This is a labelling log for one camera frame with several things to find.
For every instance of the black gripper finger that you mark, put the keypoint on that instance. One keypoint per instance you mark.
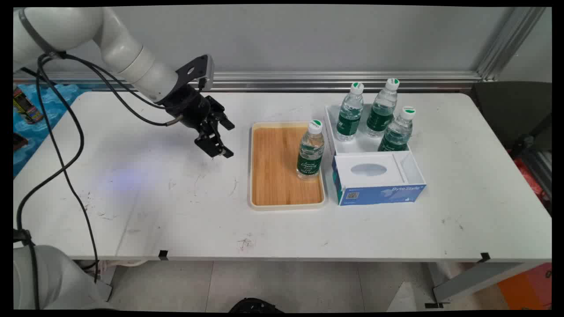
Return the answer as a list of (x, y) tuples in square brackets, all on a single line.
[(212, 143), (221, 118)]

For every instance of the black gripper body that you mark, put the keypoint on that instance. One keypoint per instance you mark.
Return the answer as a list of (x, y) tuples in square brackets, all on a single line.
[(190, 108)]

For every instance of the green label water bottle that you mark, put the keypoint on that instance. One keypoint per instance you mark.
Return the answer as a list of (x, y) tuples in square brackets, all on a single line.
[(380, 114), (395, 136), (310, 156), (350, 116)]

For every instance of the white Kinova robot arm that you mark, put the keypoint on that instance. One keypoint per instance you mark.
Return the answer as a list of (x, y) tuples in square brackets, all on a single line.
[(128, 55)]

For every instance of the bamboo tray with cream rim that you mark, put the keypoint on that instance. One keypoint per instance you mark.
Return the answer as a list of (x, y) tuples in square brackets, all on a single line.
[(282, 169)]

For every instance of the black tape piece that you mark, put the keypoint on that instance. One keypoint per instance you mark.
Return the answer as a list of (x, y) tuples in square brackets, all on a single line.
[(485, 257), (163, 255)]

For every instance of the blue patterned cloth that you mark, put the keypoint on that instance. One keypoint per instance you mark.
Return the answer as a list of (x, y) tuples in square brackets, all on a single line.
[(37, 134)]

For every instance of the black rounded floor object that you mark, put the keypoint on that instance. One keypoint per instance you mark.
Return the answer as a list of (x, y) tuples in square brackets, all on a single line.
[(255, 306)]

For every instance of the white and blue carton box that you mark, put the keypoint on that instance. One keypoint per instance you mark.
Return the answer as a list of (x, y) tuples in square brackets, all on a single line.
[(379, 180)]

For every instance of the grey table leg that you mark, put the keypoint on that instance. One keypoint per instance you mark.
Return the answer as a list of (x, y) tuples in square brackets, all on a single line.
[(476, 281)]

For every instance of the red patterned bag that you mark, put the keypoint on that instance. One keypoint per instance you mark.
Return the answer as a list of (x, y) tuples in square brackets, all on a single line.
[(533, 180)]

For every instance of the orange box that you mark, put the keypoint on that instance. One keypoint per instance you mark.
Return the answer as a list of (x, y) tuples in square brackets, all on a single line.
[(526, 288)]

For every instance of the wrist camera on grey bracket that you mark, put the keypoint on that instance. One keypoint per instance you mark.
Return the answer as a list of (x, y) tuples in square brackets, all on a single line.
[(200, 70)]

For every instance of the horizontal aluminium frame rail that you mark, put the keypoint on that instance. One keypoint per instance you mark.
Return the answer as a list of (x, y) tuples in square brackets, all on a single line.
[(330, 80)]

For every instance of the slanted aluminium frame post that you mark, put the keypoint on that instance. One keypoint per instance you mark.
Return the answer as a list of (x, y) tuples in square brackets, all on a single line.
[(511, 42)]

